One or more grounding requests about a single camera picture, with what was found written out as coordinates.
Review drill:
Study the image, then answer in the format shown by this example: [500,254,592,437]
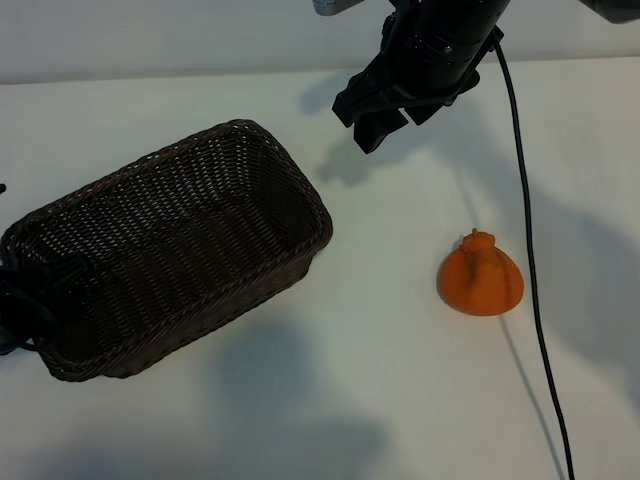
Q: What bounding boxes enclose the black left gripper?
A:
[0,259,91,354]

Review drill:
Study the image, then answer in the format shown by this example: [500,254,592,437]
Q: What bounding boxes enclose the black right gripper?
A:
[333,0,511,155]

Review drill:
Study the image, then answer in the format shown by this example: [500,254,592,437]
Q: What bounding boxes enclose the dark brown wicker basket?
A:
[0,118,335,384]

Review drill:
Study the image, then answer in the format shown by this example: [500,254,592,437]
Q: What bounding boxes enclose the orange plush fruit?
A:
[438,227,525,316]

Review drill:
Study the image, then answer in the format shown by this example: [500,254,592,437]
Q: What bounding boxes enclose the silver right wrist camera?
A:
[312,0,362,16]

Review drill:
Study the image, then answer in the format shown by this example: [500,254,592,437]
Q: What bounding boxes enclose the long black cable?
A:
[492,39,577,480]

